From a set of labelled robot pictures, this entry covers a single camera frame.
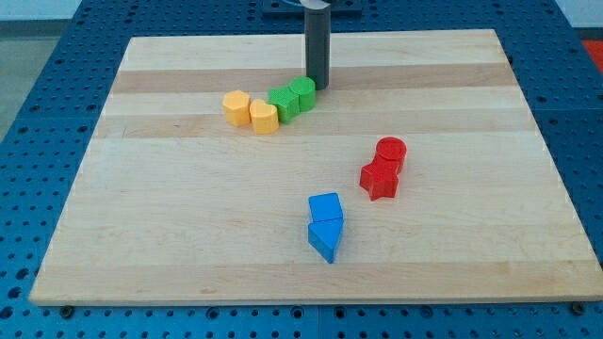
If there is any blue cube block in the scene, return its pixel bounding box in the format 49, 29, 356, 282
308, 192, 343, 222

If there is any yellow heart block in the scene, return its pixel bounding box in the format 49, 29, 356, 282
250, 99, 279, 135

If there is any green star block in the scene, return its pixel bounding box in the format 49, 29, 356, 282
269, 86, 301, 124

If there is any blue triangle block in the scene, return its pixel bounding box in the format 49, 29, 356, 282
308, 218, 345, 264

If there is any red star block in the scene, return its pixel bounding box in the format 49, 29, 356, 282
359, 157, 401, 201

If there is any green cylinder block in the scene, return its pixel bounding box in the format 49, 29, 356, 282
288, 76, 316, 112

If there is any wooden board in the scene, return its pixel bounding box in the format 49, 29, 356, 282
29, 29, 602, 306

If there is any red cylinder block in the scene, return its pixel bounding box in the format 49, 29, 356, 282
373, 137, 407, 174

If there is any yellow pentagon block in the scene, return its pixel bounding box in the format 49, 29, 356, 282
222, 90, 251, 127

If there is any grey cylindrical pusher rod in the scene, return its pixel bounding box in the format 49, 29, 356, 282
301, 0, 331, 90

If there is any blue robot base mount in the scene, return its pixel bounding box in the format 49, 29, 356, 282
257, 0, 364, 19

